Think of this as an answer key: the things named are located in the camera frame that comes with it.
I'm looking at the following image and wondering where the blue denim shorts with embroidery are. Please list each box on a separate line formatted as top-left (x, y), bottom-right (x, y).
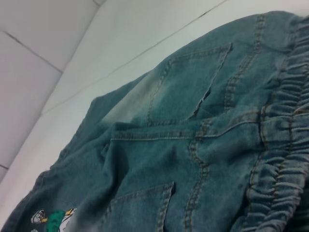
top-left (9, 11), bottom-right (309, 232)

